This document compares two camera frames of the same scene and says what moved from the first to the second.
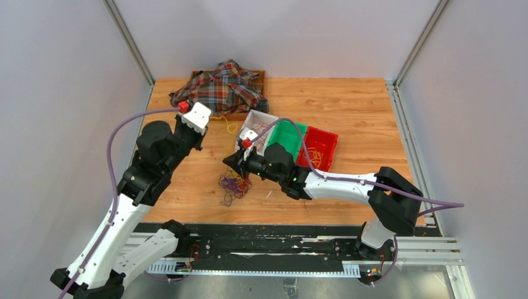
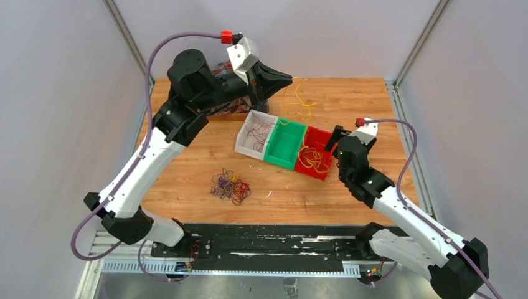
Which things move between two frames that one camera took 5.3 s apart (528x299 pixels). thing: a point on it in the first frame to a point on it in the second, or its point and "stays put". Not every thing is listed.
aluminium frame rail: [145, 250] stays put
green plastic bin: [286, 132] stays put
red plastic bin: [320, 146] stays put
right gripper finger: [235, 161] to [338, 132]
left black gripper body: [186, 137] to [251, 89]
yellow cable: [233, 124] to [311, 118]
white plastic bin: [257, 121] stays put
